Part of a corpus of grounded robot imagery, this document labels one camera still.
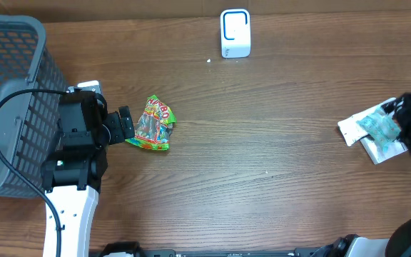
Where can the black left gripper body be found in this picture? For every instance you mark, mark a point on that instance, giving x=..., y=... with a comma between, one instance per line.
x=113, y=123

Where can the colourful Haribo candy bag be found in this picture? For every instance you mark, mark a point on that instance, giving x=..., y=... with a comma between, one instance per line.
x=155, y=126

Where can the white Hansaplast plaster box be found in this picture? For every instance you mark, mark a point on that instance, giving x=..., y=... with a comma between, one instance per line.
x=379, y=155

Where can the teal tissue packet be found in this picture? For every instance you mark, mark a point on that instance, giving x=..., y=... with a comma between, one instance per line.
x=381, y=127

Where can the white tube with gold cap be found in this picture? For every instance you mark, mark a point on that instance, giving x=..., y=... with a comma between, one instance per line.
x=351, y=130

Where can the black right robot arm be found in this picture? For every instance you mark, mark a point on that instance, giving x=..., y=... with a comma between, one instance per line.
x=398, y=245

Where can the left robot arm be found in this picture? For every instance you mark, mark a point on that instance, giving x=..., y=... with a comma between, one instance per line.
x=72, y=175

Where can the white barcode scanner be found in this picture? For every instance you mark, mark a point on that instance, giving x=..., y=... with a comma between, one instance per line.
x=235, y=33

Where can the grey plastic shopping basket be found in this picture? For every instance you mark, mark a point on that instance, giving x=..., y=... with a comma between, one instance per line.
x=28, y=122

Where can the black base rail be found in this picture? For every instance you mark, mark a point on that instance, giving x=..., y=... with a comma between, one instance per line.
x=133, y=248

